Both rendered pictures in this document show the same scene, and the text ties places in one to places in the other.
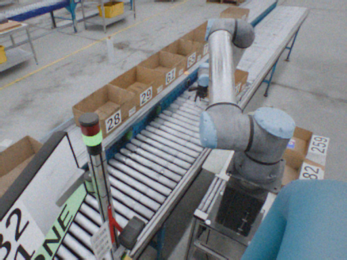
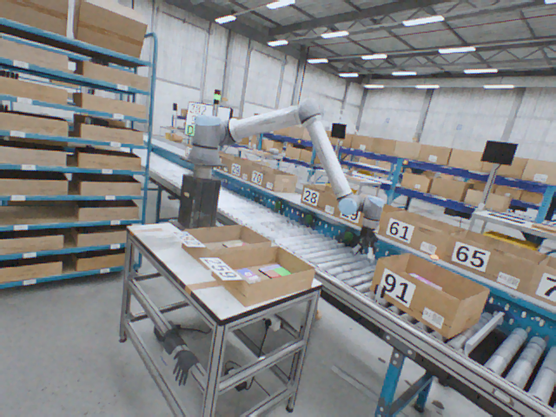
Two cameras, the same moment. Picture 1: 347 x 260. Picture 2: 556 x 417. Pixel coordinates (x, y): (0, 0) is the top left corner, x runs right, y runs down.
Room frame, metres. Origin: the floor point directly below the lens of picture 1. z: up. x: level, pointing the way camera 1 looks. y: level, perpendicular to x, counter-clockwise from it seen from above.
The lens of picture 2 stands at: (1.42, -2.35, 1.42)
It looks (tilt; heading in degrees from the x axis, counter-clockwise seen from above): 13 degrees down; 95
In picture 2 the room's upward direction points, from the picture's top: 10 degrees clockwise
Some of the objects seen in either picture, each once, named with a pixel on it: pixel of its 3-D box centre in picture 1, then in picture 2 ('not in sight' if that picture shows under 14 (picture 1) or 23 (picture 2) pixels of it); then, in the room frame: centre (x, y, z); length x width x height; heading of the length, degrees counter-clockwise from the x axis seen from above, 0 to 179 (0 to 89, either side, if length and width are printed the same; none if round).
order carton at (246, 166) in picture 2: not in sight; (250, 171); (0.67, 0.90, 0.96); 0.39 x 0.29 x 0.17; 139
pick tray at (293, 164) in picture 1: (263, 166); (227, 244); (1.01, -0.86, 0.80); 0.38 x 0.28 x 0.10; 50
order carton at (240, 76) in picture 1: (223, 83); (426, 289); (2.02, -0.95, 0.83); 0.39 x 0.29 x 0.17; 134
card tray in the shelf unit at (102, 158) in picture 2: not in sight; (108, 158); (-0.21, -0.16, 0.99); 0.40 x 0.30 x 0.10; 45
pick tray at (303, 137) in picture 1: (277, 138); (264, 271); (1.26, -1.08, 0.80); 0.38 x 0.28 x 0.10; 49
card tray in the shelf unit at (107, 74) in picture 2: not in sight; (112, 77); (-0.20, -0.17, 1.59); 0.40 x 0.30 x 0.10; 49
